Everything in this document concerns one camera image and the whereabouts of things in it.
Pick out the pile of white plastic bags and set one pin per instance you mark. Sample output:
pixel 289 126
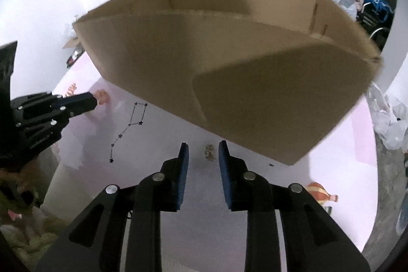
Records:
pixel 390 119

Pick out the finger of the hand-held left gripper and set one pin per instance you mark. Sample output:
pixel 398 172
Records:
pixel 84 109
pixel 79 99

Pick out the pink balloon print table cover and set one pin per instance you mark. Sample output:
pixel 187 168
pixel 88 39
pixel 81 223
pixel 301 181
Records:
pixel 204 233

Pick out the large brown cardboard box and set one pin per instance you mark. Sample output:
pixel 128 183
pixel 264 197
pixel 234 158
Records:
pixel 255 84

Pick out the open printed cardboard box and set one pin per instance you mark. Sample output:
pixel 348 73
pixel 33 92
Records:
pixel 73 50

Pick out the white plastic bag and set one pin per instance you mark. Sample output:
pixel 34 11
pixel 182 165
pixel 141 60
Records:
pixel 346 2

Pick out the blue bag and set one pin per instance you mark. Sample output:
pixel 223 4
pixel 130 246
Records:
pixel 377 12

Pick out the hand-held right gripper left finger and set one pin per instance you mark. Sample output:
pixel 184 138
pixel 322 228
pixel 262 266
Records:
pixel 182 176

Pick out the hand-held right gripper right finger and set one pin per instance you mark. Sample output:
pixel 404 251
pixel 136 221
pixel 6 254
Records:
pixel 224 173

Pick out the floral cloth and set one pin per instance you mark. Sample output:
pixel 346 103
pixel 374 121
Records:
pixel 22 227

